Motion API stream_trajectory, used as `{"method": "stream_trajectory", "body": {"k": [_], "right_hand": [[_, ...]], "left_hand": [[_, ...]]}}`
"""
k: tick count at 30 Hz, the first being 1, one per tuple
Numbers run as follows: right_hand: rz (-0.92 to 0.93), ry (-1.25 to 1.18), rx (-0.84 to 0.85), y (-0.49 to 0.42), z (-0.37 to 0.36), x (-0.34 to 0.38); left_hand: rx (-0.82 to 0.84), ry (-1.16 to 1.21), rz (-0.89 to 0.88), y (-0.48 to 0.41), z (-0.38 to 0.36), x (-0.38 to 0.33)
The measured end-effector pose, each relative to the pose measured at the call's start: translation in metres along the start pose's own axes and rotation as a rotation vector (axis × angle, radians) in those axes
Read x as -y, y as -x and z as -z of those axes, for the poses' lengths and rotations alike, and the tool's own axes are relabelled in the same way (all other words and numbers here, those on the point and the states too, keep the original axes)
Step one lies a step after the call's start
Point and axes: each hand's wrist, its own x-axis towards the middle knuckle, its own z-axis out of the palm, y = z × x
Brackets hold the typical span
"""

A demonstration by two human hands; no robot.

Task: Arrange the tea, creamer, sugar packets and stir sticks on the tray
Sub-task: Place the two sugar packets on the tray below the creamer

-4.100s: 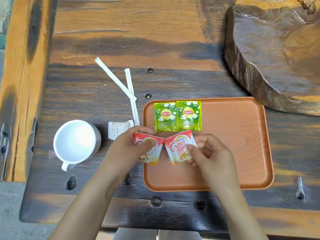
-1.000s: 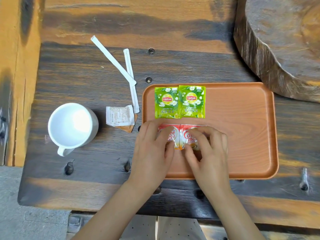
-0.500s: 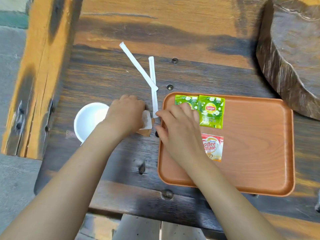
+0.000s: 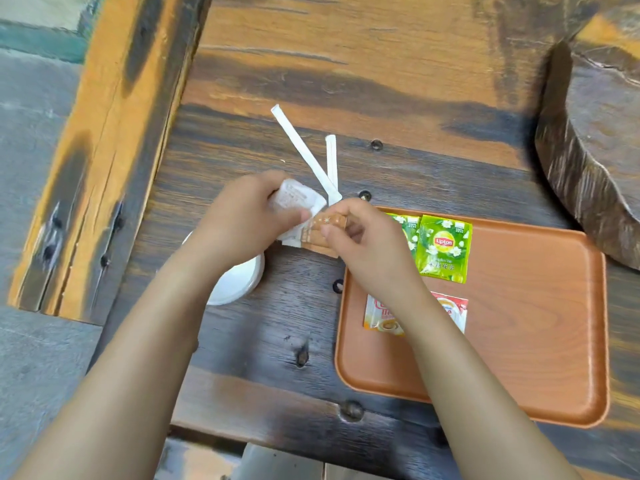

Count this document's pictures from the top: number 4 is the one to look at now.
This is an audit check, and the person's left forearm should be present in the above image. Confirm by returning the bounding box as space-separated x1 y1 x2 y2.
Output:
12 239 231 480

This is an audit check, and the beige stone plinth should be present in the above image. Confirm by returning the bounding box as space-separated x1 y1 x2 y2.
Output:
0 0 101 33

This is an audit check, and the red white creamer packet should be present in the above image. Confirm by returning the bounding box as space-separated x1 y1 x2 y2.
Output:
429 291 470 335
363 293 407 338

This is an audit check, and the person's left hand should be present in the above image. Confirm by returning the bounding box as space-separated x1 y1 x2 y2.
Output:
192 169 313 269

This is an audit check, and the green Lipton tea packet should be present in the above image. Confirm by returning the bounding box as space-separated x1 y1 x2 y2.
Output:
385 212 422 255
415 213 474 285

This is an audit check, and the white paper stick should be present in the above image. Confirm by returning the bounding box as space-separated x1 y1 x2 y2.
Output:
324 134 341 201
269 103 344 206

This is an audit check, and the brown sugar packet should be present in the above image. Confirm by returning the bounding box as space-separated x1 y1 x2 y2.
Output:
299 212 349 259
269 178 327 249

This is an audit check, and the person's right hand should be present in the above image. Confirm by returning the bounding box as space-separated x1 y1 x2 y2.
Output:
319 197 431 308

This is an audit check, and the carved wooden tea board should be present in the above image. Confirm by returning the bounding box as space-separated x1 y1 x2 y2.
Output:
533 4 640 272

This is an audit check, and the white cup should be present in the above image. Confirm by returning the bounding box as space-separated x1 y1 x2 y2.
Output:
182 229 266 307

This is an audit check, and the person's right forearm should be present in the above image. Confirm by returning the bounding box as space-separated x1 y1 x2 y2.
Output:
392 284 583 480

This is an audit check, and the orange wooden bench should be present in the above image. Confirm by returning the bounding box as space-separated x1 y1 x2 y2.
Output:
7 0 213 327

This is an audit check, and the orange tray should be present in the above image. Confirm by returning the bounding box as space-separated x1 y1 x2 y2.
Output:
333 205 611 429

